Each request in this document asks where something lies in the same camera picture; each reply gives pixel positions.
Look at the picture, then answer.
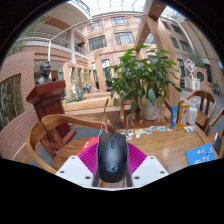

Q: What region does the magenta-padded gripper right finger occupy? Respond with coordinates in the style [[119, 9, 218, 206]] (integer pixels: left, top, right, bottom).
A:
[[124, 142, 170, 188]]

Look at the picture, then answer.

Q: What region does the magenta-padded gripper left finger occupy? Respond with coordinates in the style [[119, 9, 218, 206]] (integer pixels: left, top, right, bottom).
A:
[[54, 143, 101, 188]]

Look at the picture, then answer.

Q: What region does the black computer mouse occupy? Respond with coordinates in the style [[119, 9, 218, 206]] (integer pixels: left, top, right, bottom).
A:
[[96, 131, 129, 184]]

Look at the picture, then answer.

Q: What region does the blue printed mouse pad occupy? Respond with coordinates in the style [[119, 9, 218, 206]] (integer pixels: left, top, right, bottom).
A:
[[185, 142, 217, 167]]

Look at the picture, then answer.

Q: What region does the blue tube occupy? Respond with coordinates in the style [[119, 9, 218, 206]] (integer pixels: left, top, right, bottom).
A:
[[170, 105, 179, 129]]

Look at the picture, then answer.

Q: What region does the yellow liquid bottle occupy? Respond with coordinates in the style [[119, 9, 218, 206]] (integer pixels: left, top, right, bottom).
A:
[[177, 98, 190, 127]]

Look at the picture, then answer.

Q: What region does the black notebook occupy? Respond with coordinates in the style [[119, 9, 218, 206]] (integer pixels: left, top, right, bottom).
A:
[[212, 132, 224, 155]]

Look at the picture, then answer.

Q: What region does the spiky green plant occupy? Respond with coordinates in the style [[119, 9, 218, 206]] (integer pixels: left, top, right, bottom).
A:
[[66, 71, 89, 103]]

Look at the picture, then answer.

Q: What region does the green potted plant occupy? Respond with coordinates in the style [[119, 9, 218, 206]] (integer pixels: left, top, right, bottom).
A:
[[104, 44, 183, 121]]

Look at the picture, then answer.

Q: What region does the dark bust statue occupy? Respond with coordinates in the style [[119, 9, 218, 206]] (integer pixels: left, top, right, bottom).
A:
[[35, 61, 53, 85]]

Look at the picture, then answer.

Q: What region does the white abstract sculpture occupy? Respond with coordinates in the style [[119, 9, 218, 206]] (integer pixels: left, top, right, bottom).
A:
[[182, 58, 202, 92]]

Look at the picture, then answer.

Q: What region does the dark red wooden pedestal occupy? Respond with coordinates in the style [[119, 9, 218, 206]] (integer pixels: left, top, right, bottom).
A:
[[25, 79, 78, 159]]

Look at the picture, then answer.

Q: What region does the tall wooden beam frame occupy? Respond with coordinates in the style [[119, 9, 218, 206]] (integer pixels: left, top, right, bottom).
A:
[[133, 0, 183, 108]]

